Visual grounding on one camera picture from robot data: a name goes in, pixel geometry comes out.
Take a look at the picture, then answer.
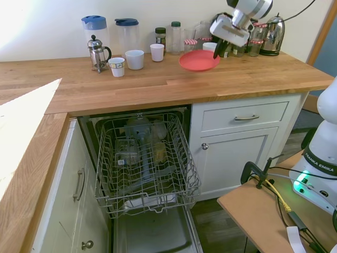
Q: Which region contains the stainless dishwasher door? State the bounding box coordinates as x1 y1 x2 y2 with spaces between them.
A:
112 205 204 253

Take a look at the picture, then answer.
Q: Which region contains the clear drinking glass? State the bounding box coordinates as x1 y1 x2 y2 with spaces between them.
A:
183 27 197 41

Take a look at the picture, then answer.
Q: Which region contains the clear jar green lid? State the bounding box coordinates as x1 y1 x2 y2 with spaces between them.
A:
170 21 184 56

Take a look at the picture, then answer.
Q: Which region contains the white ceramic ramekin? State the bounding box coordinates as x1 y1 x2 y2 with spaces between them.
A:
202 42 218 53

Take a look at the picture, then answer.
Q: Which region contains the stainless steel kettle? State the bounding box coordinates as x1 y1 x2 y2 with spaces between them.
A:
259 13 286 57

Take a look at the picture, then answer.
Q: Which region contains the patterned paper cup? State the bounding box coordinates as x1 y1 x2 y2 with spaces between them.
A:
107 57 126 78

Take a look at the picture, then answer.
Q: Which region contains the grey cable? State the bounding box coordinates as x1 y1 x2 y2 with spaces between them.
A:
267 172 299 181

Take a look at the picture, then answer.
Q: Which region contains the pink plastic plate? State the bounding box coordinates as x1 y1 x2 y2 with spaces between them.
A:
179 50 221 73

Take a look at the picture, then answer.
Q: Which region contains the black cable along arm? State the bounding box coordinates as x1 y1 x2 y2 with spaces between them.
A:
285 0 316 22

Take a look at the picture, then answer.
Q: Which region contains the clear pitcher flat blue lid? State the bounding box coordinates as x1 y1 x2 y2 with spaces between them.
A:
114 17 141 57

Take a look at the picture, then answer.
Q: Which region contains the white paper strip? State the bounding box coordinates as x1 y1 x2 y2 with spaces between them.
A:
286 226 306 253

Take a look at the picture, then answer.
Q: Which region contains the white drawer front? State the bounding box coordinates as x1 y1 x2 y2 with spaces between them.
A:
202 101 290 132
54 122 93 211

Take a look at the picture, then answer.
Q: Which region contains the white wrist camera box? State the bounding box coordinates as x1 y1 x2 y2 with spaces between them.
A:
214 13 234 26

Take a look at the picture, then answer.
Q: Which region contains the grey wire dishwasher rack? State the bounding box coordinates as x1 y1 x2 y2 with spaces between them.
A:
94 112 203 216

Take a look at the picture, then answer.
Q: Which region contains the yellow cable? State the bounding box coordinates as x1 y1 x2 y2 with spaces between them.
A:
264 179 292 213

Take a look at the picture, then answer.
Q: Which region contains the glass French press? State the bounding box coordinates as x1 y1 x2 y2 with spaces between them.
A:
87 34 113 74

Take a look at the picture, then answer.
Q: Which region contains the white ribbed cup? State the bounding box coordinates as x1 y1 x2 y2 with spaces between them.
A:
150 43 165 63

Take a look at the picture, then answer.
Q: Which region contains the metal drawer handle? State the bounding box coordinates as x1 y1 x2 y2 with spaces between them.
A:
234 114 260 121
72 168 86 202

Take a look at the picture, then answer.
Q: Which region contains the white cabinet door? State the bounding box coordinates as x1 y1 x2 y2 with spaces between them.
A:
33 200 111 253
199 127 280 196

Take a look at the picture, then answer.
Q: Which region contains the black screw clamp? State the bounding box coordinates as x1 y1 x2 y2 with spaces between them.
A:
240 153 284 189

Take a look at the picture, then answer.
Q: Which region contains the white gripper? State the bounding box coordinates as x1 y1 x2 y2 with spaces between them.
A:
210 21 250 60

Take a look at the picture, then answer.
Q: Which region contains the coffee jar black lid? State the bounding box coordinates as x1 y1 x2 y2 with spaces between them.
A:
154 27 167 53

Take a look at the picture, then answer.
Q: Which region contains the wooden robot mounting board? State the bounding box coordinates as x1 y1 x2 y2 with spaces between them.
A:
216 151 337 253

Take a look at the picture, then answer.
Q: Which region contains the clear glass food container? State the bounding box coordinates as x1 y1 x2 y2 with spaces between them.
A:
114 139 141 166

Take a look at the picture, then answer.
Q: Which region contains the clear pitcher tall blue lid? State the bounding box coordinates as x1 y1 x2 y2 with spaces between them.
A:
81 15 110 57

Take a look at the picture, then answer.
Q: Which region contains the white ceramic mug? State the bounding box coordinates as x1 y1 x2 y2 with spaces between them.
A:
124 50 145 71

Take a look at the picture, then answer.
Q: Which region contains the wooden door frame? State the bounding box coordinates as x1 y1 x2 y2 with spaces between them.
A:
306 0 337 67

